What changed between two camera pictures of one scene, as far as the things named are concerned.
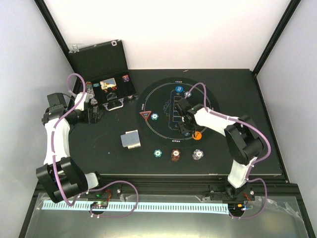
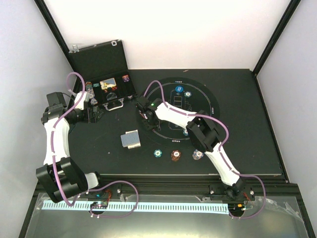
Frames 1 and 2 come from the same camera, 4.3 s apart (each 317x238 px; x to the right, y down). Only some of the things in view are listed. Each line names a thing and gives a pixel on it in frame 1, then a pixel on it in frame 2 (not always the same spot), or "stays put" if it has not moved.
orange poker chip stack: [175, 154] stays put
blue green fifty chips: [185, 94] stays put
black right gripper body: [186, 128] → [152, 124]
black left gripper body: [89, 120] stays put
